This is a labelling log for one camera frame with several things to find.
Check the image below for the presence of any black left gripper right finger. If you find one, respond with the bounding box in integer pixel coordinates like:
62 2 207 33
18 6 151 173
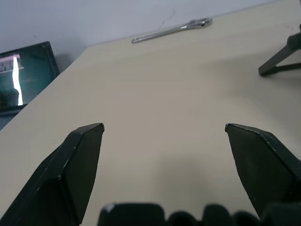
225 123 301 219

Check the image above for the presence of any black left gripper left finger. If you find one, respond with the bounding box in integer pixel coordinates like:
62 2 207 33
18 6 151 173
0 122 105 226

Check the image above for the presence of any black computer monitor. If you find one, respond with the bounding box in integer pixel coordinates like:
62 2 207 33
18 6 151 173
0 41 60 113

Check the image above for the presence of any silver metal wrench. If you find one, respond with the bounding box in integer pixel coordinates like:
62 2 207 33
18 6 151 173
131 17 213 44

